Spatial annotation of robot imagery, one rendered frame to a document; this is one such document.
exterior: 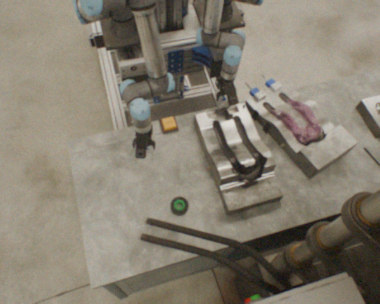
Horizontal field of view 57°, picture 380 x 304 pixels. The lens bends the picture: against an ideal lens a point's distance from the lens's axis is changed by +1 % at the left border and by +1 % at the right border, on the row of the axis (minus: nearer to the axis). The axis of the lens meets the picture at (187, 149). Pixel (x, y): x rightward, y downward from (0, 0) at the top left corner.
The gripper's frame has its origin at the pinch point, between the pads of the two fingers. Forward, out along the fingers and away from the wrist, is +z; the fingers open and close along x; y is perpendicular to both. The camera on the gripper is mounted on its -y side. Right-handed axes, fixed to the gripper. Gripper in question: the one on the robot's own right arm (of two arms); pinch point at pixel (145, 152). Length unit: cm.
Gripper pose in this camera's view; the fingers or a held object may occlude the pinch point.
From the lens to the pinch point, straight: 164.3
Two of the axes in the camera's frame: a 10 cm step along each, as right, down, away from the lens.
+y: 0.5, -8.8, 4.7
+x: -10.0, -0.6, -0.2
